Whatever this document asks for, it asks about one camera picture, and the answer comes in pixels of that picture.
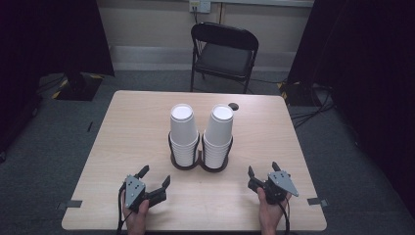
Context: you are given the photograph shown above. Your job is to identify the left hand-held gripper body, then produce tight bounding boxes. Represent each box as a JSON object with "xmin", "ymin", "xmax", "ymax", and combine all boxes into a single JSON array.
[{"xmin": 121, "ymin": 174, "xmax": 168, "ymax": 211}]

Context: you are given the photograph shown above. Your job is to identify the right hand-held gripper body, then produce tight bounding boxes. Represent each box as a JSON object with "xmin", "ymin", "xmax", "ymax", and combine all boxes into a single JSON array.
[{"xmin": 247, "ymin": 169, "xmax": 300, "ymax": 206}]

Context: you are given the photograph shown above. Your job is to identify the black double cup holder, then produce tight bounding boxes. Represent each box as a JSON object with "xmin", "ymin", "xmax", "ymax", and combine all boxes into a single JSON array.
[{"xmin": 167, "ymin": 130, "xmax": 235, "ymax": 173}]

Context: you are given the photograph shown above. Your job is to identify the stack of white paper cups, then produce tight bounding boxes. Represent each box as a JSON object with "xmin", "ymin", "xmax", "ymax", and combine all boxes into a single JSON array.
[
  {"xmin": 202, "ymin": 103, "xmax": 235, "ymax": 170},
  {"xmin": 168, "ymin": 103, "xmax": 201, "ymax": 168}
]

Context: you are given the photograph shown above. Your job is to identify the person's left hand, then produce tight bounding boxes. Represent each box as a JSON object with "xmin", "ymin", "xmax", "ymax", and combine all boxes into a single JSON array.
[{"xmin": 121, "ymin": 191, "xmax": 151, "ymax": 235}]

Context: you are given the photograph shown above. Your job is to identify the person's right hand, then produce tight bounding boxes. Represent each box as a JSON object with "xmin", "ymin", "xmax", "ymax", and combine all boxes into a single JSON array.
[{"xmin": 255, "ymin": 187, "xmax": 293, "ymax": 235}]

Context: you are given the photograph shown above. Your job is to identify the grey floor tape strip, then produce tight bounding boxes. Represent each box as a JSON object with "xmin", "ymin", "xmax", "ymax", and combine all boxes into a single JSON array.
[
  {"xmin": 306, "ymin": 197, "xmax": 330, "ymax": 209},
  {"xmin": 56, "ymin": 199, "xmax": 83, "ymax": 212}
]

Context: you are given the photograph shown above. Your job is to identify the black stand base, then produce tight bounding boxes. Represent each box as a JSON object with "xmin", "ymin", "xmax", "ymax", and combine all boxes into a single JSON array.
[
  {"xmin": 51, "ymin": 71, "xmax": 106, "ymax": 102},
  {"xmin": 277, "ymin": 79, "xmax": 315, "ymax": 108}
]

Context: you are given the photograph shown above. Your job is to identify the black folding chair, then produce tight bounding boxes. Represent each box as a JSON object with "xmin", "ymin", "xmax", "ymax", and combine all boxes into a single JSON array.
[{"xmin": 190, "ymin": 22, "xmax": 260, "ymax": 95}]

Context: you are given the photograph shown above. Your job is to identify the dark curtain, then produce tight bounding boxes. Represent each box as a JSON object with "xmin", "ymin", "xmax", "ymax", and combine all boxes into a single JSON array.
[
  {"xmin": 286, "ymin": 0, "xmax": 415, "ymax": 209},
  {"xmin": 0, "ymin": 0, "xmax": 115, "ymax": 155}
]

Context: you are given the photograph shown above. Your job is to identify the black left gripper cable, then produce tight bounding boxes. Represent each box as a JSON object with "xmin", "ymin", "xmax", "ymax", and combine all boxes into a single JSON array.
[{"xmin": 115, "ymin": 181, "xmax": 135, "ymax": 235}]

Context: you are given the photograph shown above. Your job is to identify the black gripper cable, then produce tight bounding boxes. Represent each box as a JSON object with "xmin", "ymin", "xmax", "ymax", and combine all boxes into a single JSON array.
[
  {"xmin": 276, "ymin": 201, "xmax": 292, "ymax": 235},
  {"xmin": 115, "ymin": 181, "xmax": 135, "ymax": 235}
]

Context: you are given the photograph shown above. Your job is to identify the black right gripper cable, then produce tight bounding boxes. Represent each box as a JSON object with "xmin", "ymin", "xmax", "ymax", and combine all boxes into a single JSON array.
[{"xmin": 276, "ymin": 201, "xmax": 292, "ymax": 235}]

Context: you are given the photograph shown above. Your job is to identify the black floor cables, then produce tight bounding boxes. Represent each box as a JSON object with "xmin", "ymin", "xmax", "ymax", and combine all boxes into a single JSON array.
[{"xmin": 289, "ymin": 82, "xmax": 337, "ymax": 129}]

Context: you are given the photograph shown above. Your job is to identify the white wall socket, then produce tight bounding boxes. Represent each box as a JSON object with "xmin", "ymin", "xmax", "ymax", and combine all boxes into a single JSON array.
[{"xmin": 188, "ymin": 0, "xmax": 212, "ymax": 15}]

